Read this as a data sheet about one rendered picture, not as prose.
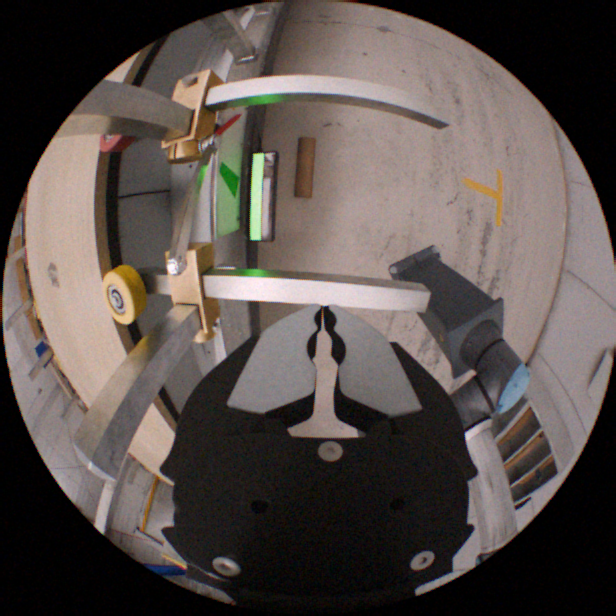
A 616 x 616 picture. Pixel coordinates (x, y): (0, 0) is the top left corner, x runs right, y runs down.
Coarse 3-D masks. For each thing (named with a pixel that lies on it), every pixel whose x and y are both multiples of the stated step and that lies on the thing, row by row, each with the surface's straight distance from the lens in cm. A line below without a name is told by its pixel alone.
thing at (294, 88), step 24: (216, 96) 29; (240, 96) 28; (264, 96) 27; (288, 96) 27; (312, 96) 27; (336, 96) 27; (360, 96) 26; (384, 96) 27; (408, 96) 29; (432, 120) 29
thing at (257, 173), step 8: (256, 160) 40; (256, 168) 40; (256, 176) 40; (256, 184) 40; (256, 192) 40; (256, 200) 40; (256, 208) 40; (256, 216) 40; (256, 224) 40; (256, 232) 40
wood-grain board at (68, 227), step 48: (144, 48) 51; (96, 144) 40; (48, 192) 66; (96, 192) 36; (48, 240) 63; (96, 240) 36; (48, 288) 74; (96, 288) 39; (48, 336) 113; (96, 336) 49; (96, 384) 75; (144, 432) 77
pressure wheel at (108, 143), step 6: (102, 138) 37; (108, 138) 35; (114, 138) 33; (120, 138) 32; (126, 138) 33; (132, 138) 34; (102, 144) 36; (108, 144) 34; (114, 144) 33; (120, 144) 33; (126, 144) 34; (102, 150) 35; (108, 150) 34; (114, 150) 34; (120, 150) 35
